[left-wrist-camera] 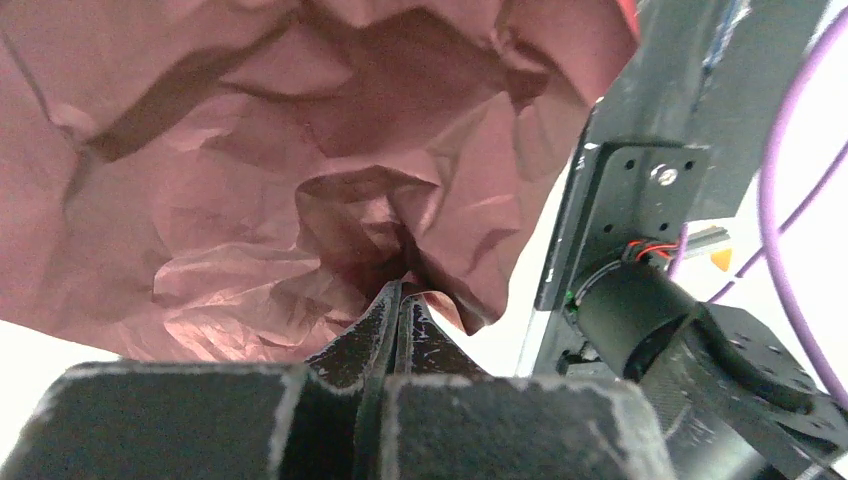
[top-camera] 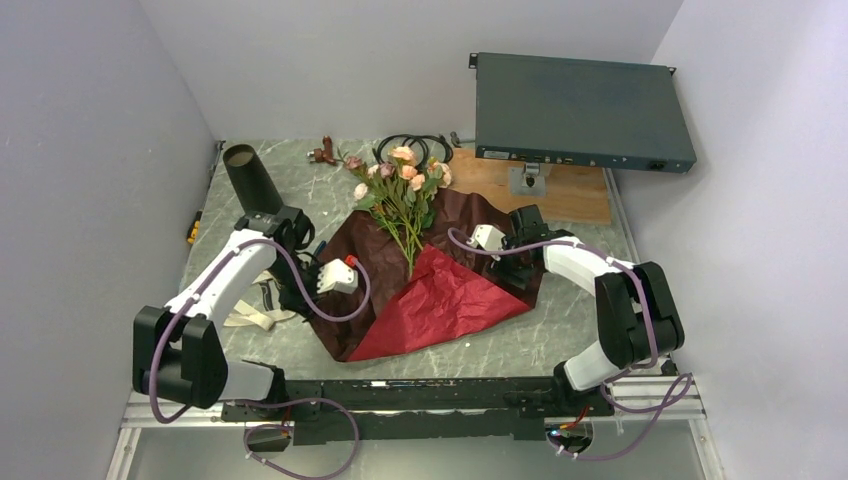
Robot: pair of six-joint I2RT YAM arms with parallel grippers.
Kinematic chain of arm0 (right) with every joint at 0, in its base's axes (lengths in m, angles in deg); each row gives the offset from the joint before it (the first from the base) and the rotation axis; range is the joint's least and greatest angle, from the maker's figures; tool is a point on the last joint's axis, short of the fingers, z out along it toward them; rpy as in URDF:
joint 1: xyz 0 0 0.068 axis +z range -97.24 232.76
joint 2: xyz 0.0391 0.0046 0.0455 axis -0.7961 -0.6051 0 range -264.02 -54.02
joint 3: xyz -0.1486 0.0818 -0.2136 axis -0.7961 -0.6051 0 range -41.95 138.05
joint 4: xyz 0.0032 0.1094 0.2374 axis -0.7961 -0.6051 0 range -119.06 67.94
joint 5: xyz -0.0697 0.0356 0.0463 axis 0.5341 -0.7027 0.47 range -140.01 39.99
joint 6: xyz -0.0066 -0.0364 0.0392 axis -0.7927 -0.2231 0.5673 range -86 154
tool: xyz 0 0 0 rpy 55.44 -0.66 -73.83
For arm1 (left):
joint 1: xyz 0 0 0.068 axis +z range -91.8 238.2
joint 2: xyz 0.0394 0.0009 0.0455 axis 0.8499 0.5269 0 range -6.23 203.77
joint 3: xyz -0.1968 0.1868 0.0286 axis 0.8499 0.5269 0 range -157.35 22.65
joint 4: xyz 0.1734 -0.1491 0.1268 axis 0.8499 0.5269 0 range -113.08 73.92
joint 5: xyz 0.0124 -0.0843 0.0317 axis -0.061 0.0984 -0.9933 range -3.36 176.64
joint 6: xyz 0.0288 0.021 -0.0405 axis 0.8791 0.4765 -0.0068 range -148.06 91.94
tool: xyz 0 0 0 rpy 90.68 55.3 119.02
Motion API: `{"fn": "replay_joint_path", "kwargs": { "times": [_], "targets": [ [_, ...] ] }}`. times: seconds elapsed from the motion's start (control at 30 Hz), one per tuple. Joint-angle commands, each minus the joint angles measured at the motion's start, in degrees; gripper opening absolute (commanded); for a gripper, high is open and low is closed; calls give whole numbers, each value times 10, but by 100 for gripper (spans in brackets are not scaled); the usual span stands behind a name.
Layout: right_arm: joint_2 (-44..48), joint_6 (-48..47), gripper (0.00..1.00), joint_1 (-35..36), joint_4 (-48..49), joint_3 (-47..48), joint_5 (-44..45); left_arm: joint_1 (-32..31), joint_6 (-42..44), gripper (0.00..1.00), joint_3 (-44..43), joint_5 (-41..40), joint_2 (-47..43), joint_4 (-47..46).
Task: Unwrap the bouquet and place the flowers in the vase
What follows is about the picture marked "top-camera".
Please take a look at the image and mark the dark red wrapping paper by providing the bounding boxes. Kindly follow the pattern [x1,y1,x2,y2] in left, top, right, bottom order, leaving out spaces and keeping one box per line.
[308,190,543,362]

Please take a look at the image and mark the red flower bouquet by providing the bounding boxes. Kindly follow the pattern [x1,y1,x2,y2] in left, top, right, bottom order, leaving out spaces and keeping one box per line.
[343,146,453,271]

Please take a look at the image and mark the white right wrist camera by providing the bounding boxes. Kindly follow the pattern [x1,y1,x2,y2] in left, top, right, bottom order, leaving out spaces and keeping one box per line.
[466,224,506,252]

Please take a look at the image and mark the metal switch stand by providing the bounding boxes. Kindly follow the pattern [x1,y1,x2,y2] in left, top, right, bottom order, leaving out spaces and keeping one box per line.
[508,162,552,197]

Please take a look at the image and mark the coiled black cable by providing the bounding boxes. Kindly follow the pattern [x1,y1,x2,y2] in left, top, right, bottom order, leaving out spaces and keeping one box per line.
[374,133,455,167]

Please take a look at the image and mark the brown small figurine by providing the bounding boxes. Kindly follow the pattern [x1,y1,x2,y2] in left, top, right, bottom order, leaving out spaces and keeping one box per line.
[307,136,338,166]

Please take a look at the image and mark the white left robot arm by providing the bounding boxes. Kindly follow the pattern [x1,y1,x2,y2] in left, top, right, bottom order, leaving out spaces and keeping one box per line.
[132,206,318,423]

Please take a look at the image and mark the wooden board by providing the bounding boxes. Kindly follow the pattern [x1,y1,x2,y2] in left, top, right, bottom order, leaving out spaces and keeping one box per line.
[449,148,612,225]

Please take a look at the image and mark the black cone vase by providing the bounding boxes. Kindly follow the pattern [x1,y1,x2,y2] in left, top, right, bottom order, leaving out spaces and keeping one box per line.
[222,144,284,215]

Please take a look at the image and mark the dark green network switch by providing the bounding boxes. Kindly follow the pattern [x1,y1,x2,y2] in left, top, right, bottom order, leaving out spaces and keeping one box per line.
[469,52,697,174]

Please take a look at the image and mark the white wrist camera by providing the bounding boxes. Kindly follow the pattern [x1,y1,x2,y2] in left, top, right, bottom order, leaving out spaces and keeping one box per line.
[316,259,359,295]
[466,224,506,252]

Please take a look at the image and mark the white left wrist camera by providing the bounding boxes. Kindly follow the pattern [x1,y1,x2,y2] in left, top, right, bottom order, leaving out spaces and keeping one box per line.
[316,259,359,295]

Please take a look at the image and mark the beige ribbon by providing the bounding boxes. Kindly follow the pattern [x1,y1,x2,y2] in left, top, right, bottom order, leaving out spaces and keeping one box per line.
[223,272,300,331]

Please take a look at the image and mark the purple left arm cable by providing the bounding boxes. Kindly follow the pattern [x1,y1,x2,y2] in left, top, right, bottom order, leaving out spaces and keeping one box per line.
[146,238,372,480]

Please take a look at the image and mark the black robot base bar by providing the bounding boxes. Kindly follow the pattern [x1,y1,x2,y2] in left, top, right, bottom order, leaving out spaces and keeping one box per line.
[221,374,613,446]

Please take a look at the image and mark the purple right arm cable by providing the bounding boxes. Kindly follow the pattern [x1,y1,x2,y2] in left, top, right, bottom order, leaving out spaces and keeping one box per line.
[447,227,694,463]

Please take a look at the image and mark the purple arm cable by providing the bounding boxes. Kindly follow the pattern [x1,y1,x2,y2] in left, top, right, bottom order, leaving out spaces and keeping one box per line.
[146,238,372,480]
[447,227,694,463]

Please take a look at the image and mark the aluminium frame rail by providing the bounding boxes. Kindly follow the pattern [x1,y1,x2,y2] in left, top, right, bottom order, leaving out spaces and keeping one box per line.
[105,374,727,480]

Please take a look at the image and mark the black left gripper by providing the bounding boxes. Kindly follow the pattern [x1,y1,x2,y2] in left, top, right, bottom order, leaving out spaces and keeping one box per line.
[267,253,332,318]

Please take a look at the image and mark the yellow tool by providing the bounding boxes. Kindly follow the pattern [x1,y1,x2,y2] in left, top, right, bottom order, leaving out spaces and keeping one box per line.
[186,210,202,244]

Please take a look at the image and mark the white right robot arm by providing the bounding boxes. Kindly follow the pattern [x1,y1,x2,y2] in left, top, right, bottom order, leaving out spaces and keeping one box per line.
[473,205,685,415]

